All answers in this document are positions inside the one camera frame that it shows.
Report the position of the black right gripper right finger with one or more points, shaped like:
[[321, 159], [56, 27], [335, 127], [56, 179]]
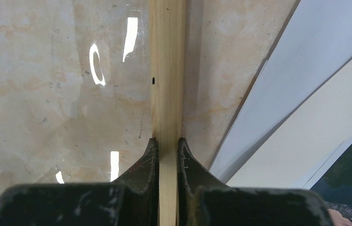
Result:
[[206, 201]]

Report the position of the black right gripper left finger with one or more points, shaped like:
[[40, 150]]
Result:
[[129, 200]]

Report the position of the white mat board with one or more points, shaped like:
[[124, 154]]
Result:
[[298, 148]]

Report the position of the white paper sheet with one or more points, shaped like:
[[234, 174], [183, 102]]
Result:
[[315, 43]]

